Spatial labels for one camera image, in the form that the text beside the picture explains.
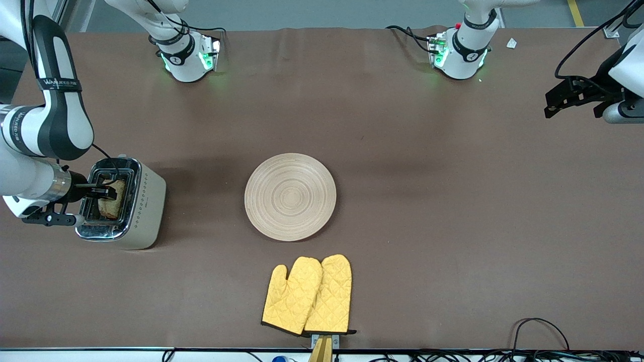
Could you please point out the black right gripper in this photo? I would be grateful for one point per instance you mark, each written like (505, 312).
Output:
(78, 191)

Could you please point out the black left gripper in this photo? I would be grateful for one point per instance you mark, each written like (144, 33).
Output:
(600, 85)

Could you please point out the brown bread toast slice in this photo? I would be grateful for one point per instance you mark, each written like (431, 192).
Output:
(111, 208)

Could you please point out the round light wooden plate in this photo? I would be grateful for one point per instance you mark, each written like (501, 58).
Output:
(290, 197)

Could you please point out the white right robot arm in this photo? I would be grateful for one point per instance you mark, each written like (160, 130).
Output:
(60, 125)

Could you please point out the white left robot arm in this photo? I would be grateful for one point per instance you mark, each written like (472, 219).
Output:
(468, 55)

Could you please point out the cream and chrome toaster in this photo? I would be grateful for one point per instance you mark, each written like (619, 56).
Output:
(148, 211)

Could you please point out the small white paper scrap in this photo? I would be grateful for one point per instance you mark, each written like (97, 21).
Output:
(511, 43)

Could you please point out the yellow quilted oven mitt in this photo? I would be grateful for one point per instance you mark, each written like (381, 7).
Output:
(332, 296)
(292, 296)

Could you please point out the brown table cover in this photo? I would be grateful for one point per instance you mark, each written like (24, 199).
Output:
(402, 281)

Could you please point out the aluminium frame profile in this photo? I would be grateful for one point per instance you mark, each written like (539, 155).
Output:
(63, 12)
(611, 31)

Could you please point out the grey metal mounting bracket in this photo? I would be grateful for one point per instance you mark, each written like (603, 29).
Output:
(335, 341)

